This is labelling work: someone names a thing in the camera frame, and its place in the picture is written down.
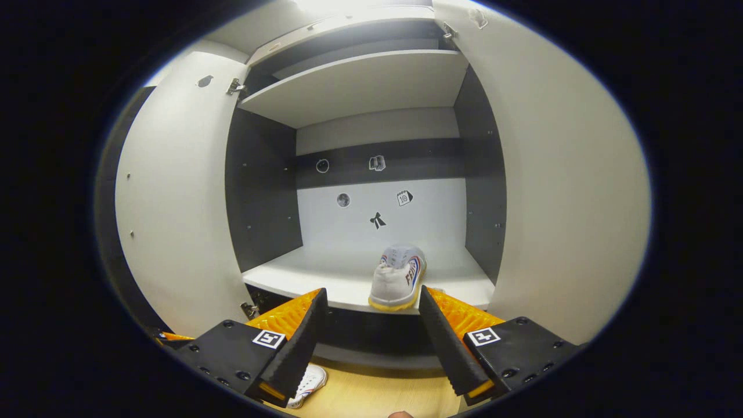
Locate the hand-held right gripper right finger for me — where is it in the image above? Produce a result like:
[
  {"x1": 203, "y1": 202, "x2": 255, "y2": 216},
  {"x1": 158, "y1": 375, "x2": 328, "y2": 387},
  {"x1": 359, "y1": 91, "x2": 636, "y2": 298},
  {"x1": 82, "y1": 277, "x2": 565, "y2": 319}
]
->
[{"x1": 418, "y1": 284, "x2": 578, "y2": 407}]

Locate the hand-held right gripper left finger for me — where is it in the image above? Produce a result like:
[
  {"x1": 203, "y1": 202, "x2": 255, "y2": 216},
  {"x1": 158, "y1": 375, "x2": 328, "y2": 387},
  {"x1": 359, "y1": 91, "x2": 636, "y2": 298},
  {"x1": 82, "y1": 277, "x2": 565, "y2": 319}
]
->
[{"x1": 165, "y1": 287, "x2": 329, "y2": 407}]

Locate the white cabinet shelf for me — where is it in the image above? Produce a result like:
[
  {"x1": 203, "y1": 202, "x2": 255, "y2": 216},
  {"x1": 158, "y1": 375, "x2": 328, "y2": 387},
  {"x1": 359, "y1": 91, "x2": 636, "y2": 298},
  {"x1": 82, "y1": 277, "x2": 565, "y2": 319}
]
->
[
  {"x1": 238, "y1": 49, "x2": 470, "y2": 129},
  {"x1": 242, "y1": 244, "x2": 496, "y2": 315}
]

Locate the white shoe cabinet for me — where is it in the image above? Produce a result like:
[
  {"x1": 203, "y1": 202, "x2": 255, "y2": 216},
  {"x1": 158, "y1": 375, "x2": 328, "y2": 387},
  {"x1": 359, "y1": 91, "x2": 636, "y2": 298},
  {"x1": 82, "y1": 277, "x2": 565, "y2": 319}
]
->
[{"x1": 96, "y1": 0, "x2": 652, "y2": 372}]

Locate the white canvas shoe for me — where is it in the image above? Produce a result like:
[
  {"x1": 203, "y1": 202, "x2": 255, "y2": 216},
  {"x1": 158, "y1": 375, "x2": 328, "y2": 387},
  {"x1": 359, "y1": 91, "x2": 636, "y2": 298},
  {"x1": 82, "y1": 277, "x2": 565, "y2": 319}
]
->
[
  {"x1": 286, "y1": 364, "x2": 328, "y2": 409},
  {"x1": 368, "y1": 245, "x2": 428, "y2": 312}
]

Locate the white cabinet door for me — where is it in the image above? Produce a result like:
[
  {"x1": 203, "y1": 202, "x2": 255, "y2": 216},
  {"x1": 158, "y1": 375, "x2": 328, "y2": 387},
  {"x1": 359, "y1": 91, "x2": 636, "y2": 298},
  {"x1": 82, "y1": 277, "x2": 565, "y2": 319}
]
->
[
  {"x1": 432, "y1": 0, "x2": 652, "y2": 346},
  {"x1": 115, "y1": 51, "x2": 251, "y2": 338}
]

